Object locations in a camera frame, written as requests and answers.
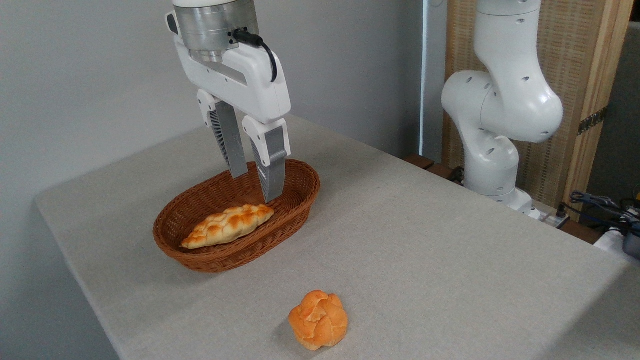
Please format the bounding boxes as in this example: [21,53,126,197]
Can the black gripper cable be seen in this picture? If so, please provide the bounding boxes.
[232,29,279,83]

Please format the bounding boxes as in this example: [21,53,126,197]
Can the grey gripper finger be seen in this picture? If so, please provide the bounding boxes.
[196,89,249,179]
[242,116,292,204]

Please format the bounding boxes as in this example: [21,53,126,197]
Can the long braided bread loaf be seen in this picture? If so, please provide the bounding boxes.
[181,204,275,250]

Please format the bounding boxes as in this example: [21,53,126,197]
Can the woven bamboo folding screen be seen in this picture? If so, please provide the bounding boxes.
[442,0,635,221]

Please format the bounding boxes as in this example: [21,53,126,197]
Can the dark cable bundle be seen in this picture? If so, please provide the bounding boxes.
[569,190,640,237]

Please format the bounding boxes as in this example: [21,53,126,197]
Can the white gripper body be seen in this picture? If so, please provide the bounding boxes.
[173,36,292,125]

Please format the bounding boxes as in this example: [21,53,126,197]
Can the round knotted bread roll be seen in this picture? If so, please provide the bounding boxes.
[288,290,349,351]

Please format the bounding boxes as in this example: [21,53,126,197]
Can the brown wicker oval basket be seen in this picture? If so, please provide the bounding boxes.
[153,159,321,274]

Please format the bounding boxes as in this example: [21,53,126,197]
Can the brass screen hinge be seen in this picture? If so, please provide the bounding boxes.
[577,106,609,136]

